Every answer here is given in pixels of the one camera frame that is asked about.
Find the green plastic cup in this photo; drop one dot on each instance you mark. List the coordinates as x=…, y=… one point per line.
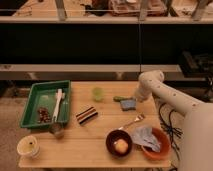
x=97, y=94

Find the green pickle toy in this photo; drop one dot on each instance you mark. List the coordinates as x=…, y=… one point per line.
x=119, y=98

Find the grey blue cloth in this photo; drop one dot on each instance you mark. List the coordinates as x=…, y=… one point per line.
x=144, y=136

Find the brown bits in tray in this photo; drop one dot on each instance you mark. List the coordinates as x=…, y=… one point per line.
x=43, y=115

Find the green plastic tray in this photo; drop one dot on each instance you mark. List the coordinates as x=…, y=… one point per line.
x=43, y=96

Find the blue sponge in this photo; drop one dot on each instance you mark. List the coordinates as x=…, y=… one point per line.
x=128, y=104

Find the yellow round fruit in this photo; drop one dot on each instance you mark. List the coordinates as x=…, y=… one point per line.
x=121, y=146

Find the black equipment box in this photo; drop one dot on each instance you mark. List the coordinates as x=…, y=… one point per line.
x=196, y=66

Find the small glass jar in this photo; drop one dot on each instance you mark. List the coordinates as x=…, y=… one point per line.
x=57, y=130

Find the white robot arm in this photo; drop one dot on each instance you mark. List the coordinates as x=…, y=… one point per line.
x=196, y=148

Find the black red striped block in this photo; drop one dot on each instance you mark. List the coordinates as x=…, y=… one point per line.
x=86, y=115

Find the white paper cup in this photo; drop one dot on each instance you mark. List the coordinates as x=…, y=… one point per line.
x=28, y=147

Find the dark brown bowl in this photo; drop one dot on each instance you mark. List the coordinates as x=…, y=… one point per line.
x=112, y=137

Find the metal fork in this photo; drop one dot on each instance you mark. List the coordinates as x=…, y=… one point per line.
x=137, y=119

